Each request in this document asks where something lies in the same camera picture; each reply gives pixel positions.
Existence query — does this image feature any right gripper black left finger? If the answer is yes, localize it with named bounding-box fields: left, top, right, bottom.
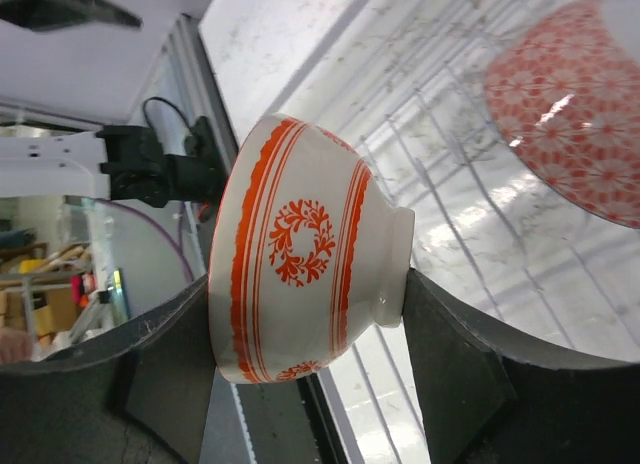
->
left=1, top=277, right=215, bottom=463

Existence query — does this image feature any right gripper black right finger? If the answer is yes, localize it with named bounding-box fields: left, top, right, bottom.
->
left=403, top=269, right=639, bottom=463

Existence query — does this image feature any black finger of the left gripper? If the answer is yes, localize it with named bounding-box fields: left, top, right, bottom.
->
left=1, top=0, right=143, bottom=33

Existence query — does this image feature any orange white floral bowl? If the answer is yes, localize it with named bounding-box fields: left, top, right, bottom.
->
left=208, top=114, right=415, bottom=384

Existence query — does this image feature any red floral pattern bowl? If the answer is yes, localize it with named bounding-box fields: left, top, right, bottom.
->
left=484, top=0, right=639, bottom=228

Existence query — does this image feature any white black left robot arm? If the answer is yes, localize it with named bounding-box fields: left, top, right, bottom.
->
left=1, top=0, right=235, bottom=208

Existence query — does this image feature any clear wire dish rack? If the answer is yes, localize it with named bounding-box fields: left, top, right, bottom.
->
left=259, top=0, right=640, bottom=464

